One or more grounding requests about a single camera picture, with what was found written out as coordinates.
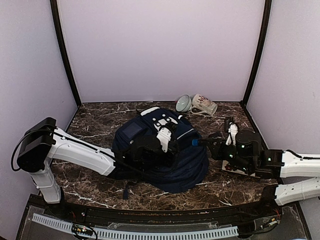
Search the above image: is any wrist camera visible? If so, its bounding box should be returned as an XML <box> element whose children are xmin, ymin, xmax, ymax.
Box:
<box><xmin>156</xmin><ymin>127</ymin><xmax>172</xmax><ymax>153</ymax></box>
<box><xmin>225</xmin><ymin>123</ymin><xmax>238</xmax><ymax>146</ymax></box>

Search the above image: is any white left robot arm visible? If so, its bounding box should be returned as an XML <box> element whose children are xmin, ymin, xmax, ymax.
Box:
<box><xmin>10</xmin><ymin>117</ymin><xmax>178</xmax><ymax>218</ymax></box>

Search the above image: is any right black frame post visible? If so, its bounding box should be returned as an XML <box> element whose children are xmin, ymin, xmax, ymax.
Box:
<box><xmin>240</xmin><ymin>0</ymin><xmax>272</xmax><ymax>109</ymax></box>

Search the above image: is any small green circuit board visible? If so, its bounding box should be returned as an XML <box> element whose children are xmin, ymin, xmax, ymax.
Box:
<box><xmin>71</xmin><ymin>224</ymin><xmax>93</xmax><ymax>237</ymax></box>

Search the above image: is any tipped celadon bowl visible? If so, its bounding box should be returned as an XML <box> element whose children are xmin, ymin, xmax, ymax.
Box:
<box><xmin>175</xmin><ymin>94</ymin><xmax>192</xmax><ymax>113</ymax></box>

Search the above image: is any black frame post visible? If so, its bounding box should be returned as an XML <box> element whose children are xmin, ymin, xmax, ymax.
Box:
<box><xmin>49</xmin><ymin>0</ymin><xmax>82</xmax><ymax>108</ymax></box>
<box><xmin>240</xmin><ymin>0</ymin><xmax>272</xmax><ymax>109</ymax></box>

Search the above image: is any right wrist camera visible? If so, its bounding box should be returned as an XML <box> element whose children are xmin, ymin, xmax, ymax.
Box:
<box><xmin>225</xmin><ymin>123</ymin><xmax>238</xmax><ymax>146</ymax></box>

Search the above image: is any black front rail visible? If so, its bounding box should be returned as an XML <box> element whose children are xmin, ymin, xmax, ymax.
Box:
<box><xmin>27</xmin><ymin>194</ymin><xmax>283</xmax><ymax>226</ymax></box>

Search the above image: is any blue black marker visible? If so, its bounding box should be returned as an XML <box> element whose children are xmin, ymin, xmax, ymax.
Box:
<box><xmin>191</xmin><ymin>138</ymin><xmax>213</xmax><ymax>146</ymax></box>

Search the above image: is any white floral mug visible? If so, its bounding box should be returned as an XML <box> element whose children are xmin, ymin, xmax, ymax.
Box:
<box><xmin>190</xmin><ymin>94</ymin><xmax>218</xmax><ymax>116</ymax></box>

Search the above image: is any left black frame post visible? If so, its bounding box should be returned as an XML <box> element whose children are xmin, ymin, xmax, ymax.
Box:
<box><xmin>49</xmin><ymin>0</ymin><xmax>82</xmax><ymax>108</ymax></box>

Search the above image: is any grey slotted cable duct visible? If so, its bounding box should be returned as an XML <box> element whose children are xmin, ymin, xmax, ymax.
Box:
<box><xmin>31</xmin><ymin>213</ymin><xmax>239</xmax><ymax>240</ymax></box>

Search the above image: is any navy blue student backpack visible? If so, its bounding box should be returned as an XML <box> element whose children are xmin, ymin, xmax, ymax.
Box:
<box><xmin>110</xmin><ymin>106</ymin><xmax>209</xmax><ymax>194</ymax></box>

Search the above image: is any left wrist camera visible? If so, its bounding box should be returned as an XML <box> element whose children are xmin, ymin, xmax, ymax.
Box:
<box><xmin>156</xmin><ymin>127</ymin><xmax>172</xmax><ymax>153</ymax></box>

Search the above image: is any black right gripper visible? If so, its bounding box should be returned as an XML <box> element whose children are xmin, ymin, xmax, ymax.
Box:
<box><xmin>207</xmin><ymin>137</ymin><xmax>253</xmax><ymax>173</ymax></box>

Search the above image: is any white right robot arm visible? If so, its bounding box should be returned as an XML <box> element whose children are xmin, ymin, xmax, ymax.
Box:
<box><xmin>192</xmin><ymin>117</ymin><xmax>320</xmax><ymax>217</ymax></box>

